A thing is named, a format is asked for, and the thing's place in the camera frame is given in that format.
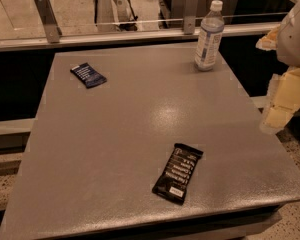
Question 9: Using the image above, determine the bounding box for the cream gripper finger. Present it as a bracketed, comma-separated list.
[256, 27, 279, 51]
[260, 67, 300, 134]

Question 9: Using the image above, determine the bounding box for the clear blue-label plastic bottle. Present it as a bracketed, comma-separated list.
[194, 0, 225, 71]

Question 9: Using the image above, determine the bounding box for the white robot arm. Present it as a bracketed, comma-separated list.
[256, 0, 300, 134]

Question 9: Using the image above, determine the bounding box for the black rxbar chocolate wrapper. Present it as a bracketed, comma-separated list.
[152, 143, 204, 205]

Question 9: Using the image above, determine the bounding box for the blue snack bar wrapper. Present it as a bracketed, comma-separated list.
[70, 63, 107, 89]

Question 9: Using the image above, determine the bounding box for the right metal rail bracket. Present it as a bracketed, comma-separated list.
[183, 0, 198, 35]

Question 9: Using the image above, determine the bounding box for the metal rail bracket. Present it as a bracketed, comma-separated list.
[34, 0, 62, 43]
[183, 0, 198, 35]

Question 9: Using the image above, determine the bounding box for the left metal rail bracket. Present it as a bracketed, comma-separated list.
[34, 0, 62, 43]

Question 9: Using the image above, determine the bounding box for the horizontal metal rail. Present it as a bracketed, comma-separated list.
[0, 21, 282, 53]

